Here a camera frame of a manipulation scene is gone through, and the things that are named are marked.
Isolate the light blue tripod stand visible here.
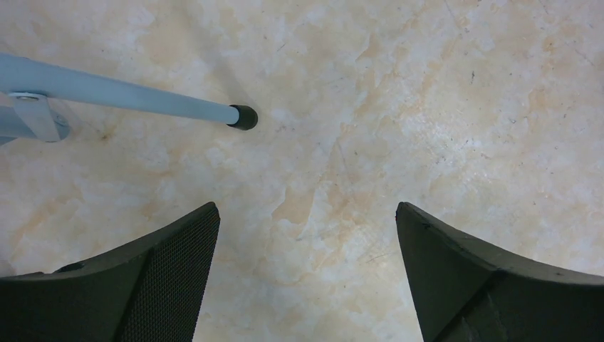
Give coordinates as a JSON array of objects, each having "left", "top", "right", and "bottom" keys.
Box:
[{"left": 1, "top": 53, "right": 259, "bottom": 144}]

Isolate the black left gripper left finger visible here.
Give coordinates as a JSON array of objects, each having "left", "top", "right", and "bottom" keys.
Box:
[{"left": 1, "top": 202, "right": 220, "bottom": 341}]

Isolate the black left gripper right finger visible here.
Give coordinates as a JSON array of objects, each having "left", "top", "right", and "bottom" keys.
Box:
[{"left": 396, "top": 202, "right": 603, "bottom": 341}]

